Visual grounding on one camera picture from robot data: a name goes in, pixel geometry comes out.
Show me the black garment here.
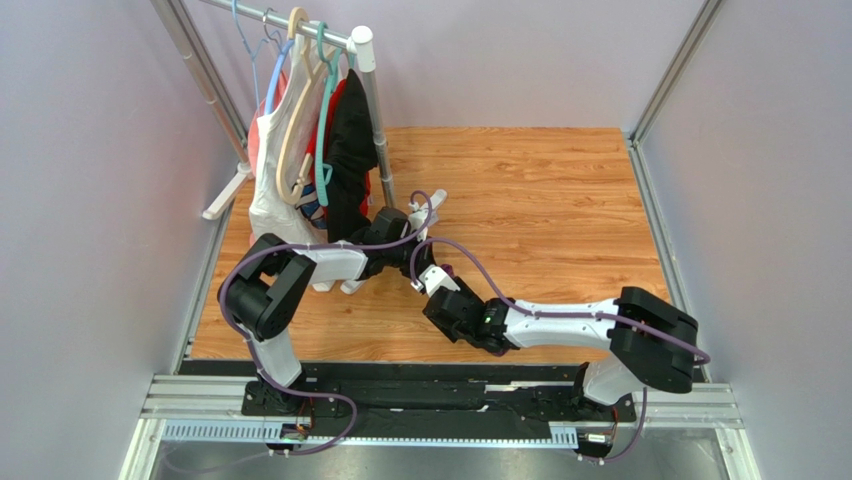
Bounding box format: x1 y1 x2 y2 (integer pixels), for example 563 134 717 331
324 70 378 242

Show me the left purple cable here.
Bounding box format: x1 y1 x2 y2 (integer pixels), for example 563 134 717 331
159 190 435 475

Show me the white grey clothes rack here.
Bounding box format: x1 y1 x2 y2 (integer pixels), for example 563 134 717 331
192 0 449 295

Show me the purple cable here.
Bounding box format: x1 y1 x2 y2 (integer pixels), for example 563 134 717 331
159 190 435 475
409 237 712 465

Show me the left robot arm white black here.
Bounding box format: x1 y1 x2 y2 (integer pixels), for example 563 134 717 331
218 201 438 404

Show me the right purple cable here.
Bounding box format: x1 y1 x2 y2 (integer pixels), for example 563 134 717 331
409 237 712 465

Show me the slotted cable duct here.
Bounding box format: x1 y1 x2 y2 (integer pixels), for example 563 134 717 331
161 420 579 449

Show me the aluminium frame rail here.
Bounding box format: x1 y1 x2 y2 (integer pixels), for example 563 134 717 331
140 375 744 429

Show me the teal plastic hanger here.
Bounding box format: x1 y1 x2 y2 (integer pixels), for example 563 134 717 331
314 21 342 208

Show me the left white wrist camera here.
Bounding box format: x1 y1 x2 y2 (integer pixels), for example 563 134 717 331
408 201 439 242

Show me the light blue wire hanger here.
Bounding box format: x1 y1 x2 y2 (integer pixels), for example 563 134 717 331
230 0 271 108

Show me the blue plastic hanger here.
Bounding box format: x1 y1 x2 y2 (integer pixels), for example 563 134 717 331
263 40 294 115

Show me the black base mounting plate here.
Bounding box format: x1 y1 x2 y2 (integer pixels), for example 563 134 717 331
179 359 707 441

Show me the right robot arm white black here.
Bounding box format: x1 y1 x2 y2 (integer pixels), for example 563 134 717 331
423 287 705 406

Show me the white tank top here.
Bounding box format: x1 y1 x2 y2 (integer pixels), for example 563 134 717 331
248 74 327 244

